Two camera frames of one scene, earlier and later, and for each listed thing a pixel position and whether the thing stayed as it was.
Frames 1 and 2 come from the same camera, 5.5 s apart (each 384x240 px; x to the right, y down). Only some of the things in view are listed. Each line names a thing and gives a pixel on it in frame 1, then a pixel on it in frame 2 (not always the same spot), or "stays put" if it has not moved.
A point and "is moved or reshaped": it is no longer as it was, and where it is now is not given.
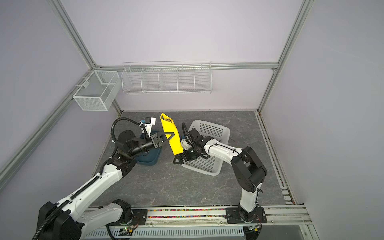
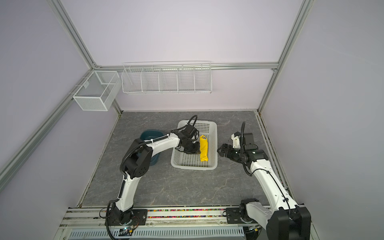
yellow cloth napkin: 169,125 is moved or reshaped
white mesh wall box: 98,92 stays put
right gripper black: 181,162 → 228,155
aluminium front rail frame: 281,218 stays put
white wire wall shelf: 167,77 stays put
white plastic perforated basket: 210,165 is moved or reshaped
